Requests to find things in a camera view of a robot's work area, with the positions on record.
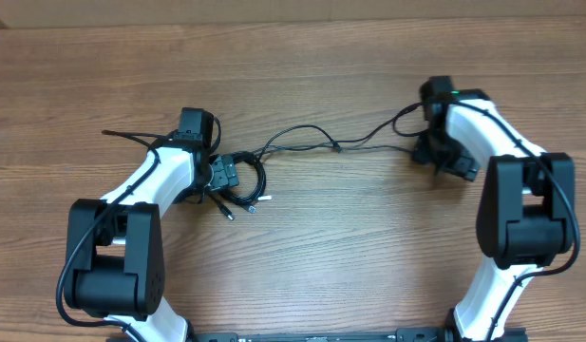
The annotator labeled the black USB cable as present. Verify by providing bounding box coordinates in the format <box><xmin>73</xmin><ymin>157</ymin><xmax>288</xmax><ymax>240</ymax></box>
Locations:
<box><xmin>207</xmin><ymin>150</ymin><xmax>274</xmax><ymax>222</ymax></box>

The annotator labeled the black cable with barrel plug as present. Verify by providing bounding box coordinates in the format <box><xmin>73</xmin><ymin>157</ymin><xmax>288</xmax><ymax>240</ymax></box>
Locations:
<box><xmin>252</xmin><ymin>102</ymin><xmax>425</xmax><ymax>161</ymax></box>

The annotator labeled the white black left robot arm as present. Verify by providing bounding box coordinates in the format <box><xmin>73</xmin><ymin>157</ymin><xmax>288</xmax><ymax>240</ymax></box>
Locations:
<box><xmin>55</xmin><ymin>137</ymin><xmax>216</xmax><ymax>341</ymax></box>

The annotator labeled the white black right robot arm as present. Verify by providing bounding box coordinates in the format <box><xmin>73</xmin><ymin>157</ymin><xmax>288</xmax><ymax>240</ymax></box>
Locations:
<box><xmin>413</xmin><ymin>85</ymin><xmax>580</xmax><ymax>341</ymax></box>

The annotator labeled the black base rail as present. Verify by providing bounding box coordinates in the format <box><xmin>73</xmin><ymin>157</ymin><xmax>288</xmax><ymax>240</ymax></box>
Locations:
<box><xmin>106</xmin><ymin>326</ymin><xmax>529</xmax><ymax>342</ymax></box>

